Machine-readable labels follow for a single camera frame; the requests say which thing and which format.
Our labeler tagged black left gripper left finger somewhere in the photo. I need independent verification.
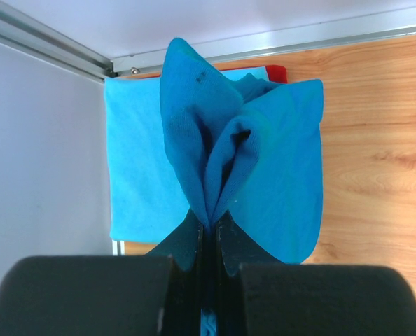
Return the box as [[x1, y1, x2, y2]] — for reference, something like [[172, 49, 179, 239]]
[[0, 223, 203, 335]]

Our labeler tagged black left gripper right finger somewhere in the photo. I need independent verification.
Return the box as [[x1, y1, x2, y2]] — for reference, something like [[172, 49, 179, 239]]
[[216, 220, 416, 335]]

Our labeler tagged folded light blue t shirt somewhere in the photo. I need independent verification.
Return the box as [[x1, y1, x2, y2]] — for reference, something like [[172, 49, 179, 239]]
[[104, 66, 270, 245]]

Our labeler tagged folded red t shirt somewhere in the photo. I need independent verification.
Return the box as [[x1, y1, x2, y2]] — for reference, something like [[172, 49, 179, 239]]
[[218, 65, 288, 84]]

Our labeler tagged left aluminium frame post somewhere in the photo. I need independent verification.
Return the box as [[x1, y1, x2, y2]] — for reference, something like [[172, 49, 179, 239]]
[[0, 1, 117, 82]]

